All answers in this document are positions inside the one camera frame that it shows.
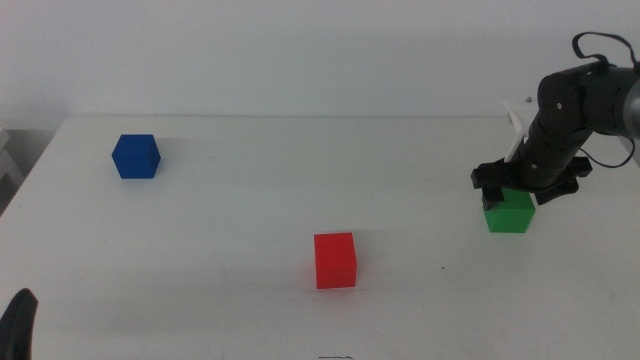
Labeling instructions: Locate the blue cube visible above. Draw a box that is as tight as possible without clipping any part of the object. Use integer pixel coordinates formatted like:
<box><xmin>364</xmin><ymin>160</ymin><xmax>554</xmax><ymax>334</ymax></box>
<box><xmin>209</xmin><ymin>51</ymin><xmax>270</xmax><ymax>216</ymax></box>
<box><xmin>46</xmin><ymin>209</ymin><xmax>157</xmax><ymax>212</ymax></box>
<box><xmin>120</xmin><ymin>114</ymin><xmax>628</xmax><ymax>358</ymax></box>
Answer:
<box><xmin>110</xmin><ymin>133</ymin><xmax>162</xmax><ymax>180</ymax></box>

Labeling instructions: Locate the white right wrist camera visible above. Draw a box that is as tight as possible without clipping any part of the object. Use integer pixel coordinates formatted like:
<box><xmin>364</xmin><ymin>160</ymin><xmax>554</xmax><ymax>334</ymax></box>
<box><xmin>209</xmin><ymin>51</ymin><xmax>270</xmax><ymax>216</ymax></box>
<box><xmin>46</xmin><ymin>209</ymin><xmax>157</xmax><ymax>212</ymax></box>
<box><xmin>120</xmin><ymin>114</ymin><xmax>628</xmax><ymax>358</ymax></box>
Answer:
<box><xmin>502</xmin><ymin>98</ymin><xmax>532</xmax><ymax>164</ymax></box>

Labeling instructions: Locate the thin black right gripper cable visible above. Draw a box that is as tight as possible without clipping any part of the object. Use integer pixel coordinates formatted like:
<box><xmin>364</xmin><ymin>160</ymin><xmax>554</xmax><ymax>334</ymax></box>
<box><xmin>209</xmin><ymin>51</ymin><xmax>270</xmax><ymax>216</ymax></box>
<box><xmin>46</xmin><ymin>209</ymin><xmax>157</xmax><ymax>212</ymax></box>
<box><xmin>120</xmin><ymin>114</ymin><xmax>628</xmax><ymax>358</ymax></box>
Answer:
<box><xmin>578</xmin><ymin>142</ymin><xmax>637</xmax><ymax>170</ymax></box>

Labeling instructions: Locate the red cube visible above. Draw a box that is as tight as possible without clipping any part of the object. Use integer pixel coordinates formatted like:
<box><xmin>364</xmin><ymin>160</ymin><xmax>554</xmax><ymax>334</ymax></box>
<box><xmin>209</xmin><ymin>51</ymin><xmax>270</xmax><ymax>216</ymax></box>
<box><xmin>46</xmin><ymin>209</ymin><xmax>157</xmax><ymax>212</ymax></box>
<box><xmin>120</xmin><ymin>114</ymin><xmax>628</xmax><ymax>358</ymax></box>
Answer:
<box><xmin>313</xmin><ymin>231</ymin><xmax>358</xmax><ymax>291</ymax></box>

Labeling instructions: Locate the green cube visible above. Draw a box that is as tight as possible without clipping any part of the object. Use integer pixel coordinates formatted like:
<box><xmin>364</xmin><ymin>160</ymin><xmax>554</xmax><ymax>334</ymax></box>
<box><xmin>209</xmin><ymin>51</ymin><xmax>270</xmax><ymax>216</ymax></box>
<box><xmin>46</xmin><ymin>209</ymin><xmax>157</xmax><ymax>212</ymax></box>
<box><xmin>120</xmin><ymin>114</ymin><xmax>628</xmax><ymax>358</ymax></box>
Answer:
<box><xmin>482</xmin><ymin>187</ymin><xmax>537</xmax><ymax>234</ymax></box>

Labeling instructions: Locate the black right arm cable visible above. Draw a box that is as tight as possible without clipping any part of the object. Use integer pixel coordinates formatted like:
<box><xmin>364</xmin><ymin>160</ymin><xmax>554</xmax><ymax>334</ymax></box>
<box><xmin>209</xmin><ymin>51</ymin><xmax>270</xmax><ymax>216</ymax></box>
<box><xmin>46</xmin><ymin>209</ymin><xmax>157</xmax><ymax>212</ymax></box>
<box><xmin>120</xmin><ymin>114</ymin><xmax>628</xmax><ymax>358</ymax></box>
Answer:
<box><xmin>571</xmin><ymin>31</ymin><xmax>640</xmax><ymax>72</ymax></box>

